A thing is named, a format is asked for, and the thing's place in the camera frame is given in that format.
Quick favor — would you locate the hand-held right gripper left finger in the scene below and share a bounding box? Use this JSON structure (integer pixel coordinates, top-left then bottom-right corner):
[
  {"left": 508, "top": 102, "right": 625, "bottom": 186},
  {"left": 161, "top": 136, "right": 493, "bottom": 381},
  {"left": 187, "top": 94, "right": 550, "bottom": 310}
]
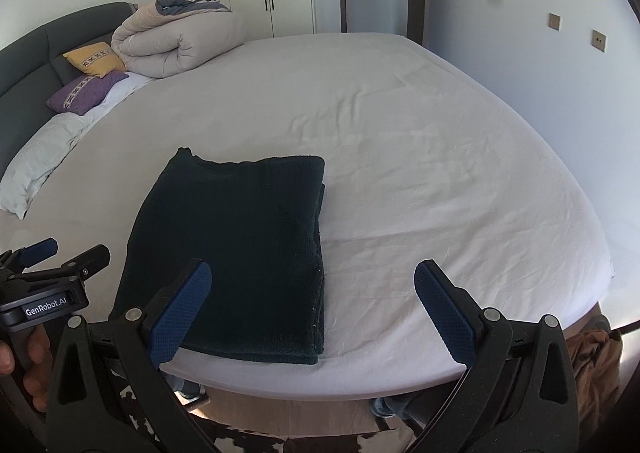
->
[{"left": 45, "top": 259, "right": 214, "bottom": 453}]

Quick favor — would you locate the yellow patterned pillow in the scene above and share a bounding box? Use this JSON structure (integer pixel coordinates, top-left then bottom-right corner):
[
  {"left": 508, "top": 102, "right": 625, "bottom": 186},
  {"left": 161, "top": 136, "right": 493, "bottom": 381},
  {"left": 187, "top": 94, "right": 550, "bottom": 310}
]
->
[{"left": 63, "top": 42, "right": 127, "bottom": 79}]

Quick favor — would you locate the purple patterned pillow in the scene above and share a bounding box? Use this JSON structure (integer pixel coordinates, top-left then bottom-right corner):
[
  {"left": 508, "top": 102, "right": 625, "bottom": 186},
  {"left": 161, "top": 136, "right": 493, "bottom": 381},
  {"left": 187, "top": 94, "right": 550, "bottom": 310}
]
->
[{"left": 46, "top": 71, "right": 130, "bottom": 115}]

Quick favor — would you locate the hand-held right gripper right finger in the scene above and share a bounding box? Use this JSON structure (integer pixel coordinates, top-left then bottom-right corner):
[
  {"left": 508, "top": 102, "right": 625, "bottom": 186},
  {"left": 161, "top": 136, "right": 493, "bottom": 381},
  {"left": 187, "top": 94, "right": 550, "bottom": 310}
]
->
[{"left": 414, "top": 259, "right": 594, "bottom": 453}]

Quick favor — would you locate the grey padded headboard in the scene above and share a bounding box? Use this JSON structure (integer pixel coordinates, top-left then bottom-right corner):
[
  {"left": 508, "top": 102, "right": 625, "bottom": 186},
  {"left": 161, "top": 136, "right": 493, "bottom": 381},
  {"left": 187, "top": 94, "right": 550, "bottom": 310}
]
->
[{"left": 0, "top": 2, "right": 139, "bottom": 176}]

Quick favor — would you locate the dark green towel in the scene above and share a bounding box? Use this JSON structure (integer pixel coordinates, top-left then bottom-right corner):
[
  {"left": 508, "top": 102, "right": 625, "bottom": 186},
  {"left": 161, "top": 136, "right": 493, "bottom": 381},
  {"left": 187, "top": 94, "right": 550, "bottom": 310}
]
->
[{"left": 107, "top": 147, "right": 327, "bottom": 366}]

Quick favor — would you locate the brown garment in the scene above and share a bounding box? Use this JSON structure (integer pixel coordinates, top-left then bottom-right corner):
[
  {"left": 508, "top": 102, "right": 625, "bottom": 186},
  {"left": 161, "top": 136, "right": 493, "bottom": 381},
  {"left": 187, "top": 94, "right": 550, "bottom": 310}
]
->
[{"left": 566, "top": 314, "right": 624, "bottom": 418}]

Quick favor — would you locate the white pillow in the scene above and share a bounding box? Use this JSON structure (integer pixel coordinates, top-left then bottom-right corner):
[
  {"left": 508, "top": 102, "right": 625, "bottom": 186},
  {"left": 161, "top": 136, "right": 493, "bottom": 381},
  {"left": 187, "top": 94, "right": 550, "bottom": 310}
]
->
[
  {"left": 0, "top": 112, "right": 101, "bottom": 220},
  {"left": 92, "top": 73, "right": 157, "bottom": 108}
]

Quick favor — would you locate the person's left hand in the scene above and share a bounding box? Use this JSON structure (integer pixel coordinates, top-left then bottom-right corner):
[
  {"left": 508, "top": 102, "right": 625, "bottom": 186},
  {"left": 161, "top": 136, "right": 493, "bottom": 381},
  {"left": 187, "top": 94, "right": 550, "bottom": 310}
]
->
[{"left": 0, "top": 325, "right": 54, "bottom": 401}]

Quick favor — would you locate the rolled beige duvet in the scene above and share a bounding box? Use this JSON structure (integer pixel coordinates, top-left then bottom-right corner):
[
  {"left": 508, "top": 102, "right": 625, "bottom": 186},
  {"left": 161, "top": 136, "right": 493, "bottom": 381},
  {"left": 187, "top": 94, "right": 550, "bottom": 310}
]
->
[{"left": 111, "top": 0, "right": 249, "bottom": 79}]

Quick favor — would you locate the blue-grey slipper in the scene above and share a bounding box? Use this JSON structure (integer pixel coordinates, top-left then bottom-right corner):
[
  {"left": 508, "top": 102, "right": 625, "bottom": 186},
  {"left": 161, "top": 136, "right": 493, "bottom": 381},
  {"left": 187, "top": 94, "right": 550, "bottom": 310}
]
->
[{"left": 371, "top": 397, "right": 402, "bottom": 418}]

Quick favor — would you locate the white bed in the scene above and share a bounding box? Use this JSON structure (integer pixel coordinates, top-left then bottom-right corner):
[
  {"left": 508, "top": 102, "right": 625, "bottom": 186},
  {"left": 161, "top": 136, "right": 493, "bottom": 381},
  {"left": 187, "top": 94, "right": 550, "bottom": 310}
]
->
[{"left": 0, "top": 33, "right": 615, "bottom": 434}]

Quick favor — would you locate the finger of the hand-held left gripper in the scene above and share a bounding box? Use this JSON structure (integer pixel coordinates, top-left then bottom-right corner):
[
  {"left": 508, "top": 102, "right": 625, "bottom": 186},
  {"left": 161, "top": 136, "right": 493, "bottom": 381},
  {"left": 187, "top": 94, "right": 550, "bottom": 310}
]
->
[
  {"left": 0, "top": 237, "right": 59, "bottom": 280},
  {"left": 22, "top": 244, "right": 111, "bottom": 285}
]

